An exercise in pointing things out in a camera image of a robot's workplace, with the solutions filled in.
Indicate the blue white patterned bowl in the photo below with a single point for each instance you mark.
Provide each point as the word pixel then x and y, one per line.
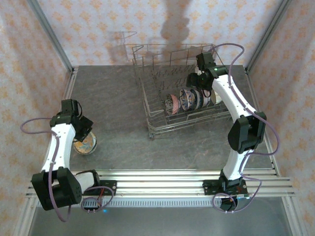
pixel 198 99

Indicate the plain cream white bowl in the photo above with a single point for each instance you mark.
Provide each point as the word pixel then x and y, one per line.
pixel 216 98

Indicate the purple striped bowl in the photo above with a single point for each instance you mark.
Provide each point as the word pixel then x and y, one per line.
pixel 207 102

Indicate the blue orange floral bowl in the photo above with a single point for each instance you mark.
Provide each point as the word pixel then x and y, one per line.
pixel 187 99

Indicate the orange floral patterned bowl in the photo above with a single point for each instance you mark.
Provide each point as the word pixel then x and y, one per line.
pixel 85 148

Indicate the brown leaf pattern pink bowl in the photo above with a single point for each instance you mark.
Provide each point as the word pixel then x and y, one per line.
pixel 172 104

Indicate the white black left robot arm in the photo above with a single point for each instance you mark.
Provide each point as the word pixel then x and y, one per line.
pixel 61 140

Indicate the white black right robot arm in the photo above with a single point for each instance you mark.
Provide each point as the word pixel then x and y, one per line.
pixel 224 93

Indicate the grey metal panel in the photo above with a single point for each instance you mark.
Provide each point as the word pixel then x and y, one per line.
pixel 160 221

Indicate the aluminium table side rail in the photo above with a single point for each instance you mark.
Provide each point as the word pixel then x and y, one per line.
pixel 66 96

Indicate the aluminium frame post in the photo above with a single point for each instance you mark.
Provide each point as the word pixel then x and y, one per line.
pixel 49 34
pixel 268 34

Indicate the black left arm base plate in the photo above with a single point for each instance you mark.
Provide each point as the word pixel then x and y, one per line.
pixel 109 187

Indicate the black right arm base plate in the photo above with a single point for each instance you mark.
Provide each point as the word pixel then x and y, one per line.
pixel 209 188

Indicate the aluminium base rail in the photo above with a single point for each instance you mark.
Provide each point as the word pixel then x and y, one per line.
pixel 160 184

